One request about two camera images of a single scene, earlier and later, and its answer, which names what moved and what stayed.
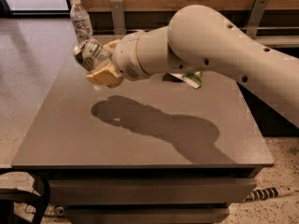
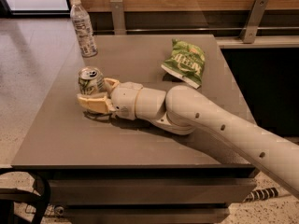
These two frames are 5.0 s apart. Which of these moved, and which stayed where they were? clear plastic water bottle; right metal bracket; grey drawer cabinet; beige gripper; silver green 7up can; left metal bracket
Moved: beige gripper; silver green 7up can
Stayed: grey drawer cabinet; clear plastic water bottle; right metal bracket; left metal bracket
